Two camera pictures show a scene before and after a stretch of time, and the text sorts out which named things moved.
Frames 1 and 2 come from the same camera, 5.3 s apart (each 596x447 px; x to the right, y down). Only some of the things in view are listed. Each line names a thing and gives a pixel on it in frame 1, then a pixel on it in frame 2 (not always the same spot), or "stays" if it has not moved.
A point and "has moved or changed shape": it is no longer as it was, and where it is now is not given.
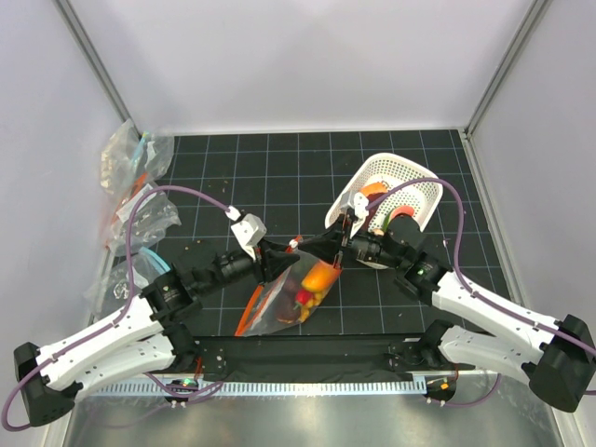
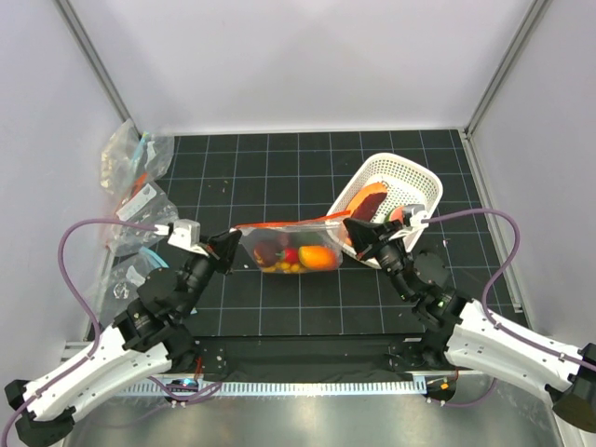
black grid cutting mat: (291, 182) stays
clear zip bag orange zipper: (289, 299) has moved or changed shape
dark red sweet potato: (371, 210) stays
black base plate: (371, 353) stays
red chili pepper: (302, 297) has moved or changed shape
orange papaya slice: (373, 187) stays
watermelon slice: (402, 209) stays
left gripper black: (271, 260) to (223, 247)
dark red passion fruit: (288, 310) has moved or changed shape
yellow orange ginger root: (307, 308) to (286, 267)
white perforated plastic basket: (420, 200) stays
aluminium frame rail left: (74, 27) stays
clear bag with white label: (149, 222) stays
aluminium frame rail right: (519, 40) stays
